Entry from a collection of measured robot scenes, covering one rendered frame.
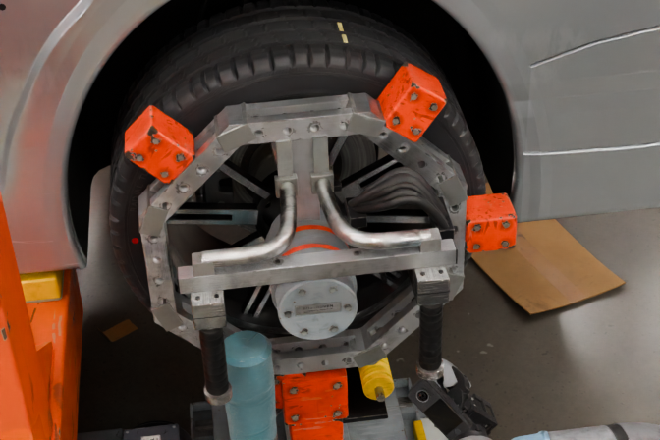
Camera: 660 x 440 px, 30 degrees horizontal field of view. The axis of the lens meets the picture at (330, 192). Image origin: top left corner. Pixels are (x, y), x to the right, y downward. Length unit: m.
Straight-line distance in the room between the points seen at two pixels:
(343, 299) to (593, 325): 1.40
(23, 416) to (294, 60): 0.69
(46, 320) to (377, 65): 0.76
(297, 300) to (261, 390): 0.22
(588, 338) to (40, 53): 1.71
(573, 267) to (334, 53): 1.58
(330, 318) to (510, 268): 1.47
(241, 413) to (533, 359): 1.18
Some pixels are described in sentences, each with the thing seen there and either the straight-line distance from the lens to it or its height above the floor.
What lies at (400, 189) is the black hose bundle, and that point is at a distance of 1.89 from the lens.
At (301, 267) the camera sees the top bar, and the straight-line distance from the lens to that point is 1.85.
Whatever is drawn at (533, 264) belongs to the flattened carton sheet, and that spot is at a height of 0.01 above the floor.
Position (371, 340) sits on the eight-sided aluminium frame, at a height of 0.63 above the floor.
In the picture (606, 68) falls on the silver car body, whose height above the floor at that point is 1.07.
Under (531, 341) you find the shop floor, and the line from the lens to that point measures 3.19.
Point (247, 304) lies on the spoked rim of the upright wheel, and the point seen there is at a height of 0.67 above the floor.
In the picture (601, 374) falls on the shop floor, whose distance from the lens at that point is 3.13.
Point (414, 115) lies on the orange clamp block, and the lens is 1.95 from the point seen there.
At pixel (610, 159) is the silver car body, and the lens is 2.29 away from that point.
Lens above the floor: 2.13
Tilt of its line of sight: 35 degrees down
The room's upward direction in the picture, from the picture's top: 2 degrees counter-clockwise
